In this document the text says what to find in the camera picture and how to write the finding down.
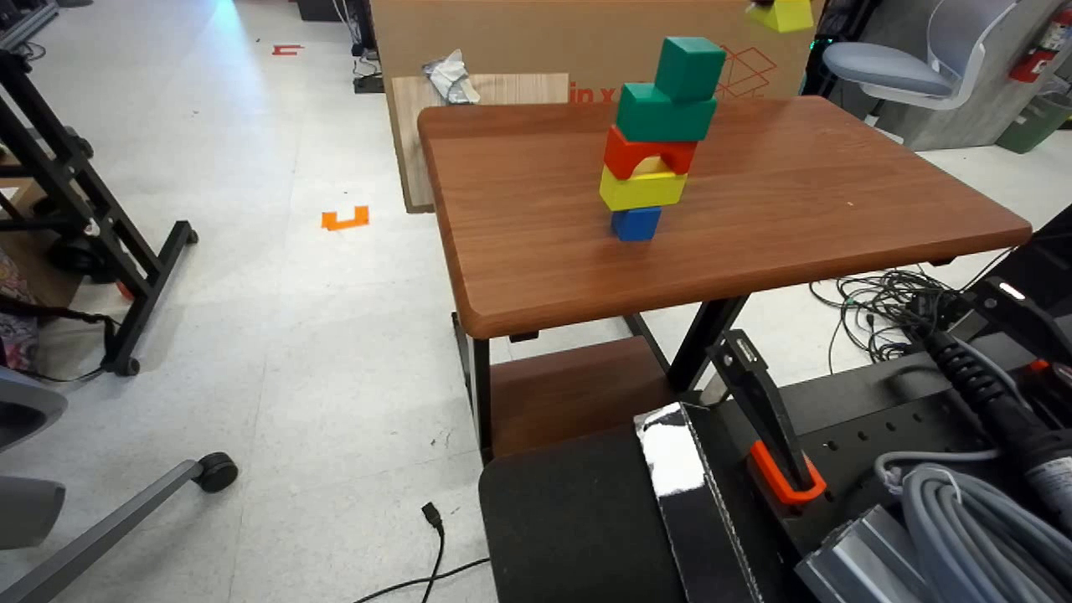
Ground yellow pentagon toy block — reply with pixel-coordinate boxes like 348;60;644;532
744;0;820;36

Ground green cube toy block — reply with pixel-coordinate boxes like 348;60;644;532
654;33;731;106

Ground green long toy block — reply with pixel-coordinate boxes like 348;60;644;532
614;80;719;144

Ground red arch toy block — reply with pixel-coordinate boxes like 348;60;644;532
598;122;700;183

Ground yellow flat toy block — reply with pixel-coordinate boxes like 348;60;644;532
596;164;689;215

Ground blue cube toy block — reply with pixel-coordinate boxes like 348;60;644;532
608;205;666;244

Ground grey blue office chair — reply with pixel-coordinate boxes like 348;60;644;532
820;0;1021;150

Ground large cardboard box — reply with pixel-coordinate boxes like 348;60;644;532
369;0;827;110

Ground red fire extinguisher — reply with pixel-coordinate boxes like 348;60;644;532
1009;14;1065;88

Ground green box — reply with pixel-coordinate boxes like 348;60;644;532
993;88;1072;158

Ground crumpled white plastic bag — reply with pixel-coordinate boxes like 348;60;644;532
423;46;485;110

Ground brown wooden lower panel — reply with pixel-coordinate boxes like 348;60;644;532
485;336;672;462

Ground shiny silver metal strip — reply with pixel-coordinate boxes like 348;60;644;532
628;399;769;603

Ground orange tape marker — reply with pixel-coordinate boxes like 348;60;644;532
318;205;372;233

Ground black rubber pad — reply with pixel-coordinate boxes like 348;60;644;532
478;426;689;603

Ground black metal stand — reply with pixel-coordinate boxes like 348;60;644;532
0;0;201;379

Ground grey office chair with caster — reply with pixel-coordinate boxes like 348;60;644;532
0;364;241;603

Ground tangled black floor cables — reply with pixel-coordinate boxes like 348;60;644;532
808;264;964;376

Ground black clamp with orange handle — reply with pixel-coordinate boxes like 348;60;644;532
705;328;833;511

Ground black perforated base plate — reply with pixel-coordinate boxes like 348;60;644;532
688;332;1072;603

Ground black corrugated hose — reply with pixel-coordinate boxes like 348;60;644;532
890;298;1072;509

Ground grey cable bundle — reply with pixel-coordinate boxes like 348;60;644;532
870;450;1072;603

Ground silver metal bracket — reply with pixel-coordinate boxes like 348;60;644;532
792;502;954;603

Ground black cable with plug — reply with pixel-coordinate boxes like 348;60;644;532
350;498;494;603

